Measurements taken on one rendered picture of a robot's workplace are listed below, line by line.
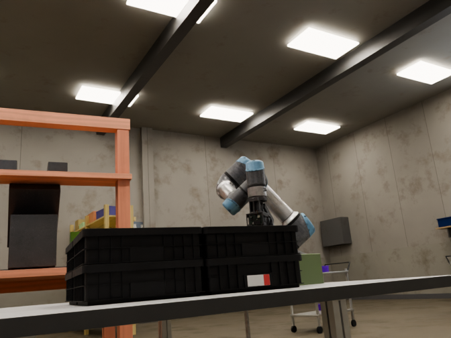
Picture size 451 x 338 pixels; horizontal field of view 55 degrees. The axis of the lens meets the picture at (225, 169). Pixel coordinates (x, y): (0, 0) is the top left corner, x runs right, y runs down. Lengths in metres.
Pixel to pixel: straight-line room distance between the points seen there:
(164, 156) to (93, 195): 2.21
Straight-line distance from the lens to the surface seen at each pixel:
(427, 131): 12.19
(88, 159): 11.13
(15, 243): 3.48
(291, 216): 2.20
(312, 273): 2.13
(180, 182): 11.78
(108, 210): 8.13
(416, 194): 12.21
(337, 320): 1.47
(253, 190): 1.70
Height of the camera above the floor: 0.73
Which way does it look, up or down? 15 degrees up
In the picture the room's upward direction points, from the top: 5 degrees counter-clockwise
